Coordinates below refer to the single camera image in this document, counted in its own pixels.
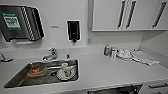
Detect small chrome sink fitting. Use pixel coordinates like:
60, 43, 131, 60
65, 53, 72, 61

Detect small blue bottle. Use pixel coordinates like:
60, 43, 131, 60
103, 44, 111, 58

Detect small white bottle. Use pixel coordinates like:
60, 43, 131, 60
110, 48, 116, 59

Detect white cup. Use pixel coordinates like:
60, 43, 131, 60
56, 62, 76, 81

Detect orange bowl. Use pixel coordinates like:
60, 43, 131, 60
27, 65, 46, 78

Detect white dishes on counter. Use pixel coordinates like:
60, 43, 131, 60
130, 49, 161, 67

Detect steel paper towel dispenser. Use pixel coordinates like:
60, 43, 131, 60
0, 4, 46, 44

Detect steel kitchen sink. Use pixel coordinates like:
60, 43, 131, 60
3, 59, 81, 89

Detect white wall outlet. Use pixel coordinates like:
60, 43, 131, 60
86, 37, 92, 46

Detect black wall soap dispenser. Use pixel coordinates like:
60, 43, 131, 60
66, 19, 81, 45

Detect small wall label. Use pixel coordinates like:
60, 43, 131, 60
50, 25, 59, 29

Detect white three-door wall cabinet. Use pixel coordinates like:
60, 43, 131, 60
88, 0, 168, 33

